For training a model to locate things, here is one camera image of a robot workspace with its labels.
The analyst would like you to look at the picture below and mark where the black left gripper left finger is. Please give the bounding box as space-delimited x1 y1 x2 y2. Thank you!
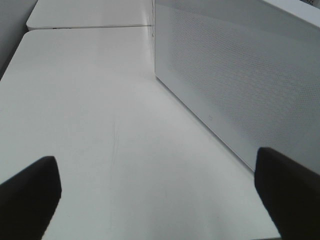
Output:
0 156 62 240

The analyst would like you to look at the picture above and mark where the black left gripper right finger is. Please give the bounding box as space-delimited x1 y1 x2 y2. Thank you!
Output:
254 147 320 240

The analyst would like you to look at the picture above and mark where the white microwave oven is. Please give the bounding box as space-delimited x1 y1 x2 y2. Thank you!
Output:
154 0 320 172

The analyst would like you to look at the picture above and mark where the white rear table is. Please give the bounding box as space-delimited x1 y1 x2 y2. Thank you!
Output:
26 0 154 31

